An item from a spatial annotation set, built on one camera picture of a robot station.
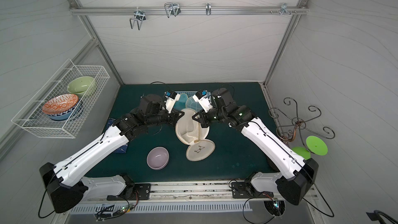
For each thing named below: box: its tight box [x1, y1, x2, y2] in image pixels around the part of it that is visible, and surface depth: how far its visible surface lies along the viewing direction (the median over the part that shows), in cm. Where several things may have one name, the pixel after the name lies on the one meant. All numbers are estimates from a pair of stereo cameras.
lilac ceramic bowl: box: [146, 146, 170, 171], surface depth 83 cm
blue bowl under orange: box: [45, 101, 81, 120], surface depth 59 cm
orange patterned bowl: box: [41, 93, 79, 115], surface depth 64 cm
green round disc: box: [305, 135, 329, 157], surface depth 57 cm
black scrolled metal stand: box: [268, 97, 336, 154], surface depth 64 cm
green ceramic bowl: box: [66, 76, 94, 98], surface depth 73 cm
